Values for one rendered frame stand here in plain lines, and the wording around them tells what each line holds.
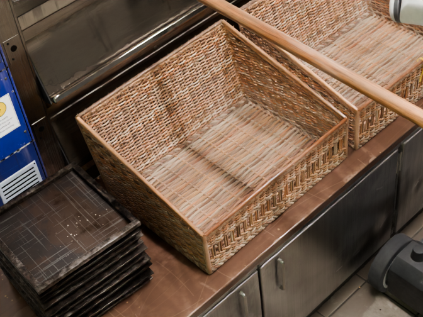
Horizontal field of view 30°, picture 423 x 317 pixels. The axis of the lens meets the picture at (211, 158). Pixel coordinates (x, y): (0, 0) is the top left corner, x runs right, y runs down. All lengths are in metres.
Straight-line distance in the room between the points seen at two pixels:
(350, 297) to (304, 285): 0.34
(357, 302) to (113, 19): 1.23
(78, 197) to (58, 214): 0.07
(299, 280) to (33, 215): 0.81
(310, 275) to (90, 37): 0.93
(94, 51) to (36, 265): 0.58
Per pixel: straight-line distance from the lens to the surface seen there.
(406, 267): 2.50
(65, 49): 2.03
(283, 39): 1.65
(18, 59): 1.95
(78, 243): 1.85
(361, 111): 2.20
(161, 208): 1.99
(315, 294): 2.45
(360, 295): 2.67
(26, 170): 2.08
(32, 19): 1.93
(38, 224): 1.92
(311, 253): 2.27
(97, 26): 2.07
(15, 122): 1.99
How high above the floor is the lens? 2.19
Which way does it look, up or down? 45 degrees down
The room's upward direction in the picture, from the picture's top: 8 degrees counter-clockwise
